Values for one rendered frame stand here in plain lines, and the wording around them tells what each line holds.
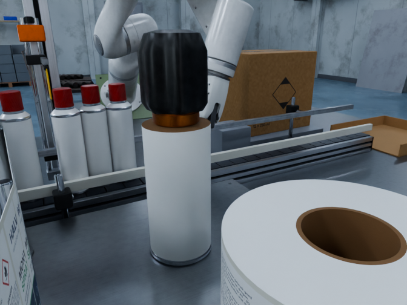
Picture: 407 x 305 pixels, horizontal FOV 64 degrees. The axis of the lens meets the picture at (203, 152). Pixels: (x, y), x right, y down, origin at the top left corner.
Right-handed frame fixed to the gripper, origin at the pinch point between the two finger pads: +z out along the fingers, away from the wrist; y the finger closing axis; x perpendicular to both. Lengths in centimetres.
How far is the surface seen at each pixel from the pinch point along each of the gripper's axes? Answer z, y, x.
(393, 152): -11, 10, 63
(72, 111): -0.7, 2.3, -28.0
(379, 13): -300, -449, 626
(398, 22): -278, -398, 628
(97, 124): 1.0, 1.9, -23.0
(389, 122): -22, -10, 88
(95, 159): 7.9, 1.7, -21.6
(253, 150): -1.2, 4.3, 14.3
